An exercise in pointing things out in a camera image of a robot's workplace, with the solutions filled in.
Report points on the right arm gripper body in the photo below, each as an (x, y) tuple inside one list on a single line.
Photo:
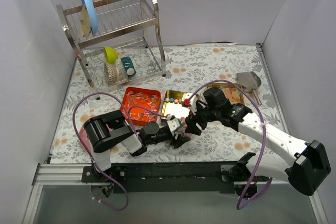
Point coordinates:
[(197, 118)]

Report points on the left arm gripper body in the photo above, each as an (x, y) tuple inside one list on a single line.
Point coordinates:
[(175, 135)]

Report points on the clear drinking glass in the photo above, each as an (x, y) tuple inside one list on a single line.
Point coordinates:
[(182, 131)]

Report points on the dark tin of star candies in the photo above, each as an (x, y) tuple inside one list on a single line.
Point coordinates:
[(172, 106)]

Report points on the orange lollipop tray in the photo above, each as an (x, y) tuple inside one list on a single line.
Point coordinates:
[(142, 105)]

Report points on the metal scoop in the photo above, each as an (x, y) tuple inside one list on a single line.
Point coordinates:
[(250, 82)]

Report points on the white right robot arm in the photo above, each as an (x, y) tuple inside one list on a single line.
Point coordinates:
[(305, 165)]

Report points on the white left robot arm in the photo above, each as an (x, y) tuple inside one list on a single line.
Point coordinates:
[(106, 131)]

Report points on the gold tin of flat candies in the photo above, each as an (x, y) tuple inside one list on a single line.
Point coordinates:
[(230, 91)]

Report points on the pink dotted plate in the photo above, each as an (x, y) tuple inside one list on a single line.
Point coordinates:
[(84, 138)]

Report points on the patterned beige cup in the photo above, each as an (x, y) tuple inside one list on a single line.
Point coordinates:
[(111, 73)]

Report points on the teal patterned cup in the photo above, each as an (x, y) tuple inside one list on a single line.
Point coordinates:
[(128, 66)]

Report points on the floral table mat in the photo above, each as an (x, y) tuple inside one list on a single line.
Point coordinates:
[(187, 68)]

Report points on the green bowl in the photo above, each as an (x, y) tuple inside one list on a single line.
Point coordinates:
[(110, 55)]

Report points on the metal dish rack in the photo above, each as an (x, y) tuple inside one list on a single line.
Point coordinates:
[(131, 27)]

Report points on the beige plate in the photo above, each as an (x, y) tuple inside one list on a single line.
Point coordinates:
[(85, 23)]

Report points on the blue plate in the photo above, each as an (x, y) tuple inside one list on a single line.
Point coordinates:
[(92, 15)]

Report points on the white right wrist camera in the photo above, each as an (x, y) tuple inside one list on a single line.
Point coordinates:
[(189, 101)]

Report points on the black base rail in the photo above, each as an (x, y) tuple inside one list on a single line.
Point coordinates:
[(180, 176)]

